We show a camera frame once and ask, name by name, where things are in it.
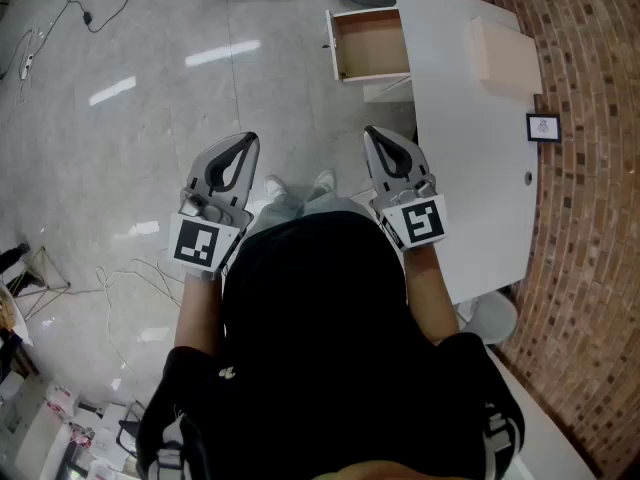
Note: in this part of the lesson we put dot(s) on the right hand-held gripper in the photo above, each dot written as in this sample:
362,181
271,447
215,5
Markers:
420,223

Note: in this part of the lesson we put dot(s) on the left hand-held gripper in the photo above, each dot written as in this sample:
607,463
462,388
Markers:
196,242

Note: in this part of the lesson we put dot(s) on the white drawer with brown inside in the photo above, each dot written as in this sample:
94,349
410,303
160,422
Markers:
370,43

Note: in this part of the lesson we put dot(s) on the person's left forearm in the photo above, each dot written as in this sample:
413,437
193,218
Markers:
197,313

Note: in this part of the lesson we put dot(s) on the person's right forearm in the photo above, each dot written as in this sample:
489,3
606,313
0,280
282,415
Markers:
430,293

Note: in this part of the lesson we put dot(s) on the person's left white shoe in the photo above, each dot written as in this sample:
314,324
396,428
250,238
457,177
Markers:
275,186

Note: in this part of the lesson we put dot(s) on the person's white shoe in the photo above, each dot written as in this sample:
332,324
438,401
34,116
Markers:
275,186
325,180

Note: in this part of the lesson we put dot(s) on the person's blue jeans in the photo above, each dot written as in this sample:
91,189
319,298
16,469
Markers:
280,213

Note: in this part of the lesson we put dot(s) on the person's right white shoe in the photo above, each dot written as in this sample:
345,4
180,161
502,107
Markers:
325,180

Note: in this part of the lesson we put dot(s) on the white desk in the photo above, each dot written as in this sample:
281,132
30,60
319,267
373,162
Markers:
475,168

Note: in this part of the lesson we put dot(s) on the beige cardboard box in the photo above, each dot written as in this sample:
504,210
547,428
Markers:
505,60

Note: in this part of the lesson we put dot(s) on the white round chair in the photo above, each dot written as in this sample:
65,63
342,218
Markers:
495,318

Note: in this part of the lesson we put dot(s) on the person's black shirt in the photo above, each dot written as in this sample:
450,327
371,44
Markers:
320,348

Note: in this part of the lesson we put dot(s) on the white power strip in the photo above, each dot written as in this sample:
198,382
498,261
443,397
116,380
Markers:
29,66

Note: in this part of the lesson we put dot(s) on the white papers with red print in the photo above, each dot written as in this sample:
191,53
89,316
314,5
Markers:
62,400

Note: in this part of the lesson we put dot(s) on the black picture frame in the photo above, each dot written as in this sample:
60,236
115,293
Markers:
544,128

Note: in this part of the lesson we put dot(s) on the black metal chair frame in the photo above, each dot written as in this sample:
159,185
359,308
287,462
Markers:
126,430

